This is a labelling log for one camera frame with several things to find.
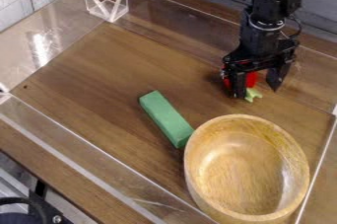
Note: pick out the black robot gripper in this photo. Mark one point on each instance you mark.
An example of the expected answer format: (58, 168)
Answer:
(255, 55)

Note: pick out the red plush strawberry toy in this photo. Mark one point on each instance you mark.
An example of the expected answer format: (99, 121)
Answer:
(251, 81)

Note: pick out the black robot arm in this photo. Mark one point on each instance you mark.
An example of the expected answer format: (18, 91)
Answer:
(263, 19)

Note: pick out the green rectangular block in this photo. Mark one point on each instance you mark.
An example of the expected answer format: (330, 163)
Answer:
(169, 119)

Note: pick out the wooden bowl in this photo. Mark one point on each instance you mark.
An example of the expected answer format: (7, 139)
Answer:
(246, 169)

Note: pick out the clear acrylic corner bracket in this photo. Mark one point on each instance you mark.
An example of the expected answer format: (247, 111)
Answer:
(107, 9)

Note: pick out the clear acrylic barrier wall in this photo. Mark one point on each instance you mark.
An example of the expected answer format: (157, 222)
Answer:
(74, 73)

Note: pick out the black clamp mount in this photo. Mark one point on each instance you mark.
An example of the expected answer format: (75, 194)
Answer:
(38, 196)

